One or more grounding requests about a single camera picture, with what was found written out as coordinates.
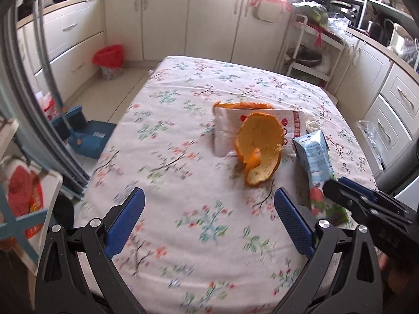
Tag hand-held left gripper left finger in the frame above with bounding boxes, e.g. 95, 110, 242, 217
42, 188, 146, 314

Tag table with floral cloth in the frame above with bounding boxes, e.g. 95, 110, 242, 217
74, 55, 380, 314

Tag white kitchen cabinets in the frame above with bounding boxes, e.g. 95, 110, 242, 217
16, 0, 419, 171

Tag white and blue shoe rack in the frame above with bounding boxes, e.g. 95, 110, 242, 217
0, 118, 64, 275

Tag white hanging bin red bag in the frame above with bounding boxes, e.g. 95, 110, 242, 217
250, 0, 292, 23

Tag blue dustpan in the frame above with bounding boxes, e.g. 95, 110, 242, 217
51, 105, 118, 160

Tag black wok with lid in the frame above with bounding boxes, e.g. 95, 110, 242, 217
285, 44, 323, 68

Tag red mesh slipper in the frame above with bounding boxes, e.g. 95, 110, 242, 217
7, 165, 45, 239

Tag white kettle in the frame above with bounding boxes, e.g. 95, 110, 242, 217
389, 23, 413, 53

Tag small orange peel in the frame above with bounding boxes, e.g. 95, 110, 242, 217
213, 101, 275, 110

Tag clear plastic bag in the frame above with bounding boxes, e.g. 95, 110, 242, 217
357, 119, 385, 171

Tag white packet with red print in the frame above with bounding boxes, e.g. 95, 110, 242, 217
212, 106, 316, 158

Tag white rolling cart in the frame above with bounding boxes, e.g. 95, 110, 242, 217
278, 13, 344, 89

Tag large orange peel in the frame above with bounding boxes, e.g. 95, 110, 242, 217
235, 113, 285, 188

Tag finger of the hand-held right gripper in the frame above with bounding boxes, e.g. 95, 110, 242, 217
339, 177, 410, 215
322, 179, 413, 225

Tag bin with red liner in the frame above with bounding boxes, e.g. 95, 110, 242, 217
92, 44, 125, 81

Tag crushed milk carton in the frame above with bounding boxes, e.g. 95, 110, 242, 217
292, 130, 351, 226

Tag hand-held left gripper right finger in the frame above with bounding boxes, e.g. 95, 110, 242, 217
274, 188, 383, 314

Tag black toaster oven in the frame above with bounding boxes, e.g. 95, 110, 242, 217
329, 0, 364, 23

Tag grey folded metal rack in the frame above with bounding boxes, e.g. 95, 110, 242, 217
0, 0, 90, 200

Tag bag of green vegetables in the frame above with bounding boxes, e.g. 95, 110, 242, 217
295, 2, 329, 28

